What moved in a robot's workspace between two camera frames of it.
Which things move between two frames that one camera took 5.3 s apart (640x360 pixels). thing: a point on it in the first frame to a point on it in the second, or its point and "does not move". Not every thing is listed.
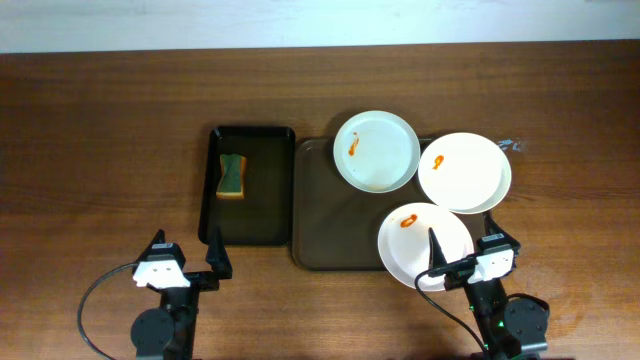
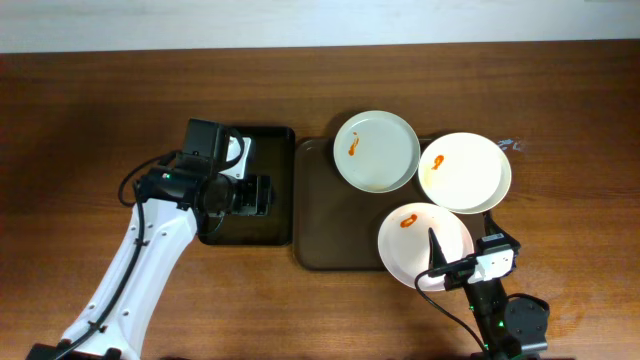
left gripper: x=201 y=279 to x=261 y=195
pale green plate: x=376 y=151 does not move
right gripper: x=458 y=269 does not move
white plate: x=404 y=237 does not move
